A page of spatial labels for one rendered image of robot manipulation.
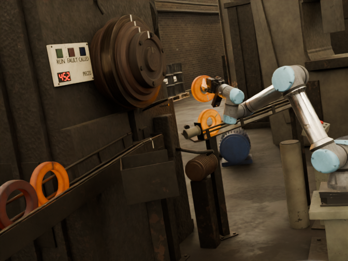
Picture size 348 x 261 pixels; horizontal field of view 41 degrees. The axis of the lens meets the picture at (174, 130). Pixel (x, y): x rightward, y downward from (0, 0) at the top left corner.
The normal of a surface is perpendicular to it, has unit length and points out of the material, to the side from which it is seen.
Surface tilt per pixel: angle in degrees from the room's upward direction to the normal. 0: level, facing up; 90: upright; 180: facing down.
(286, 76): 80
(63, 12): 90
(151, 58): 90
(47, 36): 90
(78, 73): 90
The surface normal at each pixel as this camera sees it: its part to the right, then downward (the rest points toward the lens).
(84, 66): 0.87, -0.07
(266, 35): -0.66, 0.22
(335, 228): -0.35, 0.19
